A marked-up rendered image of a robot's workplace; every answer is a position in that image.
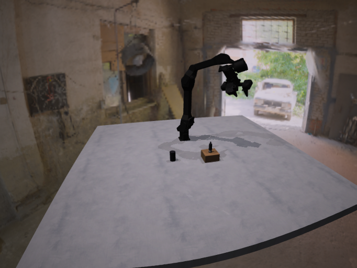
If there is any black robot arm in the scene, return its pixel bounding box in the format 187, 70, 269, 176
177, 53, 248, 141

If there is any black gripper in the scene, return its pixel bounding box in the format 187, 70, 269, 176
220, 73, 253, 97

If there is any brown wooden block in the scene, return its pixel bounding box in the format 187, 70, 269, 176
201, 149, 220, 163

